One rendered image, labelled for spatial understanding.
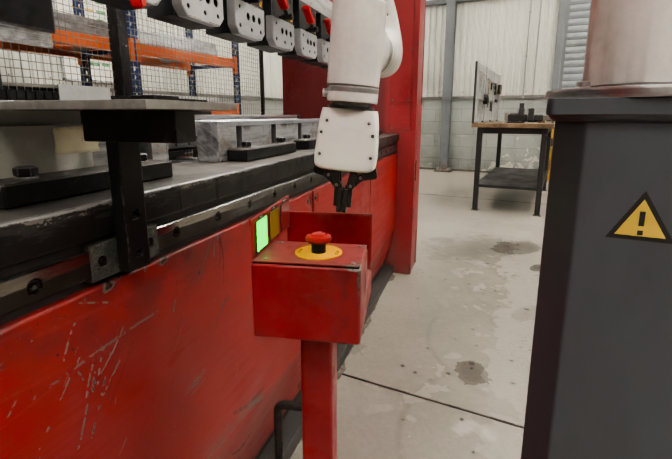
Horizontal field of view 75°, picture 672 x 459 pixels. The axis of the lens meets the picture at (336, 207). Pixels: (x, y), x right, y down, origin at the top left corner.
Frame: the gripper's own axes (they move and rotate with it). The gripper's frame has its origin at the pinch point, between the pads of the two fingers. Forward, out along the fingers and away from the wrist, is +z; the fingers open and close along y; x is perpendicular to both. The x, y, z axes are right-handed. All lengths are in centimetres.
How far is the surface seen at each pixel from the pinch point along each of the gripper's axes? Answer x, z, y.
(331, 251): -9.3, 6.3, 0.1
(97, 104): -28.9, -13.2, -23.4
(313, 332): -14.9, 17.0, -0.7
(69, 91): -20.4, -14.2, -33.7
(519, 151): 701, 28, 198
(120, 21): 90, -41, -103
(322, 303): -14.9, 12.3, 0.3
